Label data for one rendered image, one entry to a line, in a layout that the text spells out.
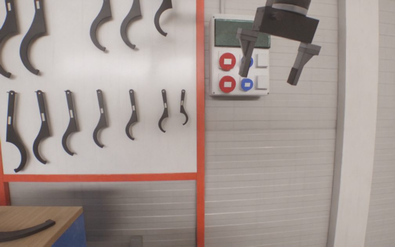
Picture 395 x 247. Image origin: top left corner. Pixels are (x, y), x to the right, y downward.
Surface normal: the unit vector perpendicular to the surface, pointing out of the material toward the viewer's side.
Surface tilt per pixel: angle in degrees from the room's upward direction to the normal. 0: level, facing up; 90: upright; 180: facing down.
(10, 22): 90
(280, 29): 114
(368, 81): 90
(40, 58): 90
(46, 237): 0
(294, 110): 90
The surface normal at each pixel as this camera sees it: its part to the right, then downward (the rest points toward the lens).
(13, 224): 0.00, -1.00
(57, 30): 0.08, 0.07
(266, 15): 0.11, 0.46
